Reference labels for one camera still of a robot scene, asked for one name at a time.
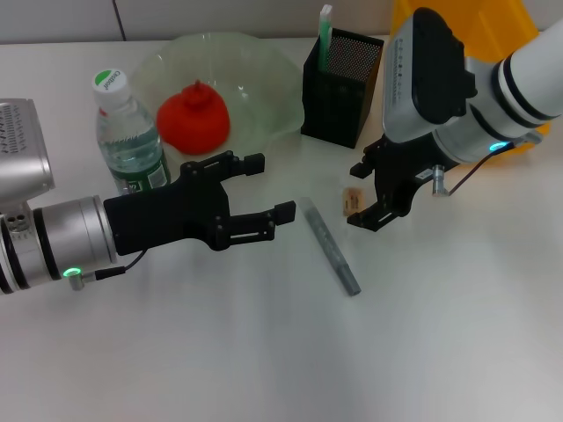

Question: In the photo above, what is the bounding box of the pale green glass fruit plate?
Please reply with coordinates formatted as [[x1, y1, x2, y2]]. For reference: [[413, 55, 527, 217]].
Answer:
[[129, 30, 305, 155]]

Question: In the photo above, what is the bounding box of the green utility knife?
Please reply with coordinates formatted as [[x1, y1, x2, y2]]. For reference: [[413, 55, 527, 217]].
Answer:
[[317, 4, 333, 74]]

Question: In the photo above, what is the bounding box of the green label water bottle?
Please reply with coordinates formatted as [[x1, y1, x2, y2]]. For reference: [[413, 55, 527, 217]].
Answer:
[[91, 68, 172, 197]]

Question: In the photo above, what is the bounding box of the red-orange toy orange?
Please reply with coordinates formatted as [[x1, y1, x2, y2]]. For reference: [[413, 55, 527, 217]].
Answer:
[[156, 78, 231, 155]]

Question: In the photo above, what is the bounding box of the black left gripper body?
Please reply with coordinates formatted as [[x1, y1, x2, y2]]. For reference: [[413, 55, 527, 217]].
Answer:
[[103, 160, 233, 257]]

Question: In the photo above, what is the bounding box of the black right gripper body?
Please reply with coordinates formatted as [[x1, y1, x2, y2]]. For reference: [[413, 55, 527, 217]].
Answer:
[[362, 134, 458, 219]]

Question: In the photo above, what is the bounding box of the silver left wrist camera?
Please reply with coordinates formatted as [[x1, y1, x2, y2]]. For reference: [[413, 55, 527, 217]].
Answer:
[[0, 98, 57, 207]]

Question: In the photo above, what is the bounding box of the yellow plastic storage bin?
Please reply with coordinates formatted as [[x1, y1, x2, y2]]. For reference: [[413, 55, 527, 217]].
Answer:
[[391, 0, 551, 166]]

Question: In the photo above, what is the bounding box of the gripper connector cable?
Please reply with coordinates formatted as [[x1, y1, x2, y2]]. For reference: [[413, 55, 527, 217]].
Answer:
[[430, 135, 542, 198], [68, 250, 146, 291]]

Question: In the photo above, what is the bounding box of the left gripper connector cable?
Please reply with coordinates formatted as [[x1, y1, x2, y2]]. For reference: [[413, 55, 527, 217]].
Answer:
[[68, 250, 146, 291]]

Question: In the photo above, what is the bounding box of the right gripper connector cable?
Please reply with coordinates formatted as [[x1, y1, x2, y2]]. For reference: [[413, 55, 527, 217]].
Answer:
[[430, 135, 542, 198]]

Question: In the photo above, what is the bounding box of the black mesh pen holder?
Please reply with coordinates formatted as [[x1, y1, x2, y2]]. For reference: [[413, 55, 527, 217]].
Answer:
[[300, 26, 385, 150]]

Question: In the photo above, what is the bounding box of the tan rubber eraser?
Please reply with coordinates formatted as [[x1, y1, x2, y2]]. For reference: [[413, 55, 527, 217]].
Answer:
[[341, 186, 366, 217]]

